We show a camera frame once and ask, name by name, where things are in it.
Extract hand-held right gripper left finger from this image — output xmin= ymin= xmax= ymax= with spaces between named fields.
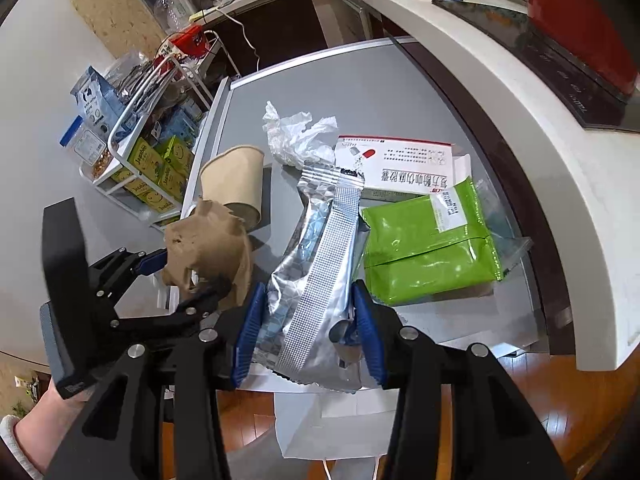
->
xmin=45 ymin=282 xmax=268 ymax=480

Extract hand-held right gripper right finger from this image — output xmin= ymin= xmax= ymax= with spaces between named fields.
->
xmin=350 ymin=280 xmax=568 ymax=480

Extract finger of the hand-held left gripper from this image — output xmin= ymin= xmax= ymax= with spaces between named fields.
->
xmin=90 ymin=247 xmax=169 ymax=307
xmin=107 ymin=277 xmax=234 ymax=344

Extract brown paper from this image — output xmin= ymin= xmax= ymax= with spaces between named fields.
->
xmin=159 ymin=199 xmax=255 ymax=311

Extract silver foil snack bag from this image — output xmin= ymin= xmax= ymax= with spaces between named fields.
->
xmin=250 ymin=165 xmax=368 ymax=393

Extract green packet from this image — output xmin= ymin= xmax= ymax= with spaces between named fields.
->
xmin=360 ymin=176 xmax=502 ymax=307

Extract white paper bag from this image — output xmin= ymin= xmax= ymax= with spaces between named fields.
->
xmin=247 ymin=360 xmax=401 ymax=480

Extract brown paper cup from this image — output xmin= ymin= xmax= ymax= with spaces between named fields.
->
xmin=199 ymin=145 xmax=265 ymax=226

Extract white plastic wrap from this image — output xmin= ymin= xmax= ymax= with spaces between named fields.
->
xmin=262 ymin=101 xmax=340 ymax=171

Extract person's left forearm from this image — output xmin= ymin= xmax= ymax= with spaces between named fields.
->
xmin=0 ymin=375 xmax=91 ymax=480

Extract yellow-green box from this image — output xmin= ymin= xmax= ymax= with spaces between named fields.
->
xmin=154 ymin=135 xmax=196 ymax=201
xmin=125 ymin=180 xmax=173 ymax=215
xmin=111 ymin=138 xmax=153 ymax=183

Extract clear container with blue lid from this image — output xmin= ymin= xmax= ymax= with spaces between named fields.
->
xmin=60 ymin=116 xmax=108 ymax=181

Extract clear plastic bag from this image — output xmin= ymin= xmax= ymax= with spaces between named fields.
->
xmin=475 ymin=180 xmax=535 ymax=281

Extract white red medicine box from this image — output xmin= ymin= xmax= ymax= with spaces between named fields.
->
xmin=334 ymin=135 xmax=473 ymax=203

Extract blue white packet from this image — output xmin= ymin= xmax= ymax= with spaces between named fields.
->
xmin=70 ymin=66 xmax=123 ymax=126

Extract dark foil packets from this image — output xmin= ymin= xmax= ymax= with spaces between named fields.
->
xmin=105 ymin=50 xmax=161 ymax=106

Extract white kitchen counter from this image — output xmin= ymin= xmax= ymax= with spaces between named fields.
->
xmin=322 ymin=0 xmax=640 ymax=371

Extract clear plastic bottle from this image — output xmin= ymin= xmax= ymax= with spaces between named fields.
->
xmin=152 ymin=0 xmax=196 ymax=31

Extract black induction cooktop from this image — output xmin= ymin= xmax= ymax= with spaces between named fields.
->
xmin=432 ymin=0 xmax=638 ymax=128

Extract red pot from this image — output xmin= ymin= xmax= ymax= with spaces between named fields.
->
xmin=525 ymin=0 xmax=640 ymax=106

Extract white wire rack cart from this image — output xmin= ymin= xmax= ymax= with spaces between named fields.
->
xmin=80 ymin=55 xmax=217 ymax=227

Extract white cable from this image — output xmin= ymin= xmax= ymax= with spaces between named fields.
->
xmin=210 ymin=5 xmax=261 ymax=73

